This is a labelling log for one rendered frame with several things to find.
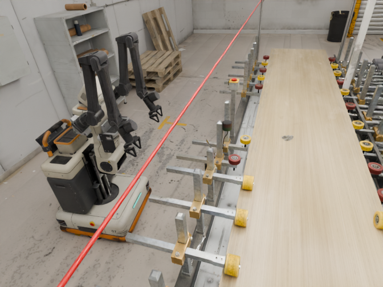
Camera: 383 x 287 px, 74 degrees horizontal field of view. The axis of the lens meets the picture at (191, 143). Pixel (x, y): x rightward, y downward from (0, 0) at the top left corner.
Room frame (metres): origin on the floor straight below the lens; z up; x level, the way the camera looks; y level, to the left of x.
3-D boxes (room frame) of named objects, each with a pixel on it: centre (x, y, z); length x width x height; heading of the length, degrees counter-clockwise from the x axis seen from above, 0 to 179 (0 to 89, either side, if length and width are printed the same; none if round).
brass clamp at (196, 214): (0.90, -0.01, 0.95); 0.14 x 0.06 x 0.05; 160
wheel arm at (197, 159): (1.38, -0.09, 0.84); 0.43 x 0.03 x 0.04; 70
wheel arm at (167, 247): (0.65, 0.10, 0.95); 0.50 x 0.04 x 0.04; 70
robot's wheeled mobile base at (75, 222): (1.70, 0.85, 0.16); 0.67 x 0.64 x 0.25; 75
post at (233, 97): (1.87, -0.36, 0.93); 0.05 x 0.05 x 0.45; 70
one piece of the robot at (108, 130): (1.62, 0.57, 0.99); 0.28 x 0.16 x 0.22; 165
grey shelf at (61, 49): (3.86, 1.47, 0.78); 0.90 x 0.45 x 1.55; 160
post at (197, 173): (0.92, -0.02, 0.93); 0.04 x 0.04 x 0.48; 70
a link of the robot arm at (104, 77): (1.37, 0.45, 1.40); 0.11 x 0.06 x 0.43; 165
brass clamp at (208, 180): (1.13, -0.10, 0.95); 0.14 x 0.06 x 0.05; 160
